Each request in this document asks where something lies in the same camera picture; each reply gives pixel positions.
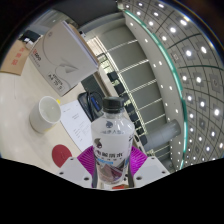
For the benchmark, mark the white paper ream box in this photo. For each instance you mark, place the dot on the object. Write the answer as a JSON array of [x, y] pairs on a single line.
[[61, 56]]

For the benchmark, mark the black bag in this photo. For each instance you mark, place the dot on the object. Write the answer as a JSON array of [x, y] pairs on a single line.
[[87, 105]]

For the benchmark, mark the ceiling lights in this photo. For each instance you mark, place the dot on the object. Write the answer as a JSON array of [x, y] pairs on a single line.
[[188, 52]]

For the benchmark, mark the brown paper envelope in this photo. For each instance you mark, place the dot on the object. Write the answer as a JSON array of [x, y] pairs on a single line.
[[15, 58]]

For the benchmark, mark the white paper sheet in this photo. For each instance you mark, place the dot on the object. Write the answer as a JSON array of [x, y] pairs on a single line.
[[75, 123]]

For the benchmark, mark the clear water bottle black cap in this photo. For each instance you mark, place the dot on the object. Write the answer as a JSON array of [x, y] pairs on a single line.
[[112, 140]]

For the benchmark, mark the white cup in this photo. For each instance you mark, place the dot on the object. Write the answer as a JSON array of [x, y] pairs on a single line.
[[41, 120]]

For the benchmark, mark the black desk phone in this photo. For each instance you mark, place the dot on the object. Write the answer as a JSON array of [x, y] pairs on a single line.
[[30, 36]]

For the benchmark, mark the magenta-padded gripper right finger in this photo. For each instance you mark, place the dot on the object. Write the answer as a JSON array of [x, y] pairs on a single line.
[[139, 160]]

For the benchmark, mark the flat round red coaster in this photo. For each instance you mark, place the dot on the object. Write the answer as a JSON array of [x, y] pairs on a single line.
[[61, 155]]

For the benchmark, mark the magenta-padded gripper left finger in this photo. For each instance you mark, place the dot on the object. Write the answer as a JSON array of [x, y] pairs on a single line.
[[85, 160]]

